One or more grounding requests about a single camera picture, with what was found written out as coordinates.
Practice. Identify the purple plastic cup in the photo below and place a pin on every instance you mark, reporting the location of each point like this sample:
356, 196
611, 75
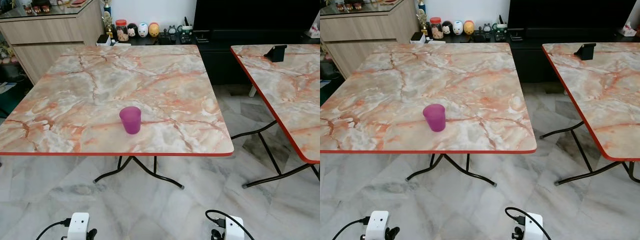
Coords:
130, 121
435, 119

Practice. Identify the large marble-pattern folding table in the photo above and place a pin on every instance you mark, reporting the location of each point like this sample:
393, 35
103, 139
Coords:
125, 85
430, 80

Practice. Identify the marble-pattern table with phone stand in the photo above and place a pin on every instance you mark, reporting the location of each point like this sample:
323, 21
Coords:
290, 90
605, 90

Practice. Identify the black TV console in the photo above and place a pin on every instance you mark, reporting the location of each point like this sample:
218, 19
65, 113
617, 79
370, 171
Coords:
225, 62

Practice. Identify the black phone stand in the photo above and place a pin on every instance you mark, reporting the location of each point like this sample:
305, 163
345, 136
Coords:
586, 51
276, 53

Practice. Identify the light wooden cabinet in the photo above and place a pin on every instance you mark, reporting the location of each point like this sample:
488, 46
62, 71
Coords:
365, 32
45, 35

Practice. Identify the green pen holder mug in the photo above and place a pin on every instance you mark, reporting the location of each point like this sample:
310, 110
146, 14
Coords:
187, 33
500, 31

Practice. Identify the red-lidded clear jar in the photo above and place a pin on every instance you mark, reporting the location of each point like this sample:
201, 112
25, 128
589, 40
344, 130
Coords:
122, 32
436, 30

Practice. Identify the small grey figurine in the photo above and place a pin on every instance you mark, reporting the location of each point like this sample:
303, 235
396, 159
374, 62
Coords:
487, 28
172, 30

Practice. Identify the black round plush figurine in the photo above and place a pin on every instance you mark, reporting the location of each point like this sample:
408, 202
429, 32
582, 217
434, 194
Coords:
132, 31
447, 28

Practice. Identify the white round plush figurine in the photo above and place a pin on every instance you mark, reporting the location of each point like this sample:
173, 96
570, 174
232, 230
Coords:
458, 28
143, 30

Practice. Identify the yellow round plush figurine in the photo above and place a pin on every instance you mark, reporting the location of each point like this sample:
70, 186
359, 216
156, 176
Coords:
469, 27
154, 30

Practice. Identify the gold trophy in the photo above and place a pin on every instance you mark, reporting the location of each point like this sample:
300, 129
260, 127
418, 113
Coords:
423, 17
107, 20

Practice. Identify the white and pink plush toy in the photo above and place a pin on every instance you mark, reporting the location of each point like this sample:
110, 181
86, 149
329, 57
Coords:
314, 31
629, 30

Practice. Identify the black television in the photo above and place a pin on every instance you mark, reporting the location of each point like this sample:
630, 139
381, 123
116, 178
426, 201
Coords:
570, 12
255, 14

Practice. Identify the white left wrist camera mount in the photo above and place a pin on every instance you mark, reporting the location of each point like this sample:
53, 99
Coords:
376, 224
78, 226

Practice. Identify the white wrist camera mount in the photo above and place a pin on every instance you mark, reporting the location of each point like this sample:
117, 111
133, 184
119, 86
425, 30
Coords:
533, 226
78, 226
234, 228
376, 224

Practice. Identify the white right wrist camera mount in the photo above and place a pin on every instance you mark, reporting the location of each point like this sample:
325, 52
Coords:
234, 228
533, 226

